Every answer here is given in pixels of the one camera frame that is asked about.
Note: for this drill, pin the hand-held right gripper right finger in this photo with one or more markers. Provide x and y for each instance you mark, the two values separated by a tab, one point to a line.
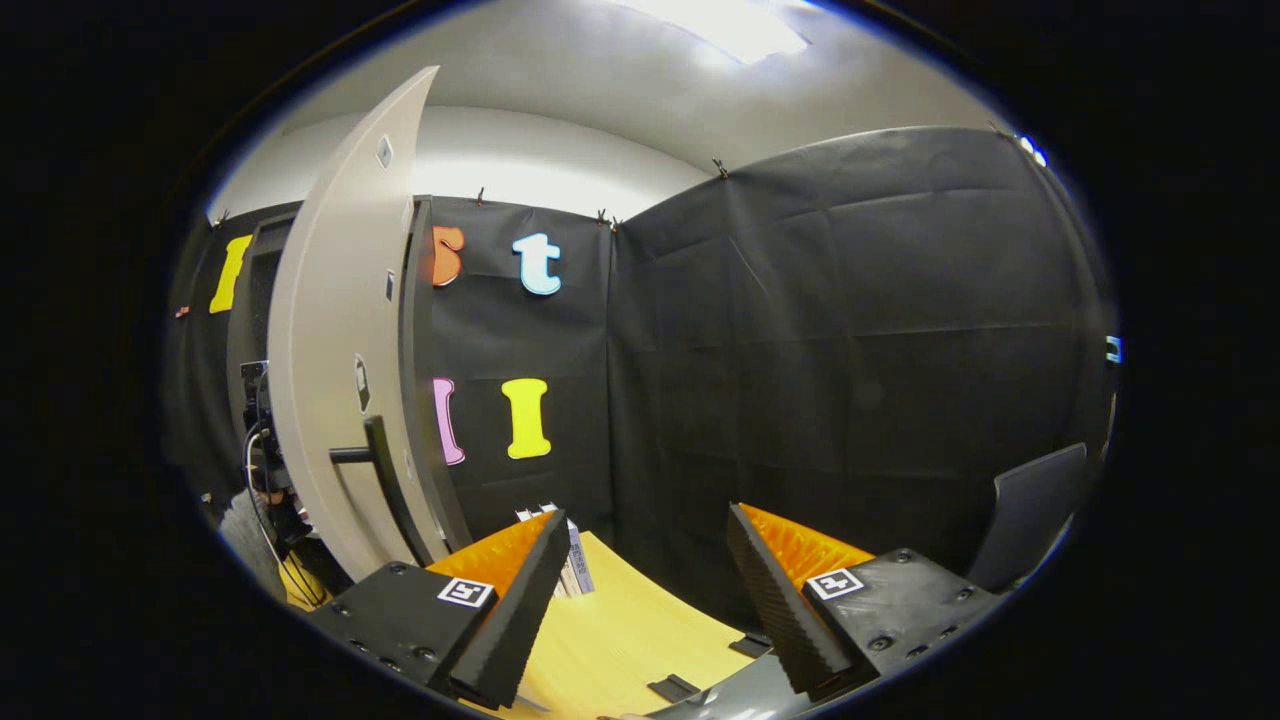
775	610

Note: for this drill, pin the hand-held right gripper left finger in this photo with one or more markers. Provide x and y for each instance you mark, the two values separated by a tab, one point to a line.
515	620

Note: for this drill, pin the beige cabinet door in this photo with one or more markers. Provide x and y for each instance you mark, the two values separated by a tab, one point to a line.
330	350

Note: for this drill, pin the book with white cover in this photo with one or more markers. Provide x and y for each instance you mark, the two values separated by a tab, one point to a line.
566	580

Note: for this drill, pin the book with purple cover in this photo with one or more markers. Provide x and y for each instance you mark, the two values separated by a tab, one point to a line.
580	565

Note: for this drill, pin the black backdrop cloth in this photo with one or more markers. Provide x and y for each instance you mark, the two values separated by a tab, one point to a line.
850	350

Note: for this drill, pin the long ceiling light panel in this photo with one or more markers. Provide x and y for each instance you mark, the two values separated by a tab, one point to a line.
730	25

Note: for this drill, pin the black table bracket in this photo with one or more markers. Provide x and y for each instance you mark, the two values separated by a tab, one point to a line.
750	645
675	688

